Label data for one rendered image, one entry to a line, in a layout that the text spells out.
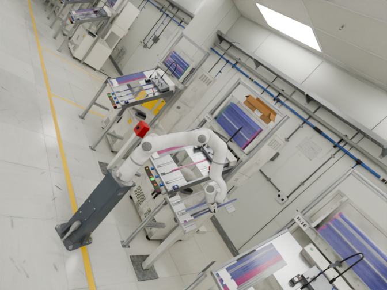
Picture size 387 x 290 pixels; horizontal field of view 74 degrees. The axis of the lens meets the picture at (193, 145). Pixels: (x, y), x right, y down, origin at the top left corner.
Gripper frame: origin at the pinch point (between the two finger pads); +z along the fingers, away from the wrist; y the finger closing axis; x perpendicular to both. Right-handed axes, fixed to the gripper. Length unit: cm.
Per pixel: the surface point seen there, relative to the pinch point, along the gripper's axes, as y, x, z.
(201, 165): 51, -19, 10
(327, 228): -59, -62, -8
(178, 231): 7.4, 29.6, 23.0
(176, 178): 47.1, 10.3, 4.7
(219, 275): -45.3, 20.9, 1.3
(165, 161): 71, 11, 5
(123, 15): 505, -78, 17
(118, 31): 505, -57, 46
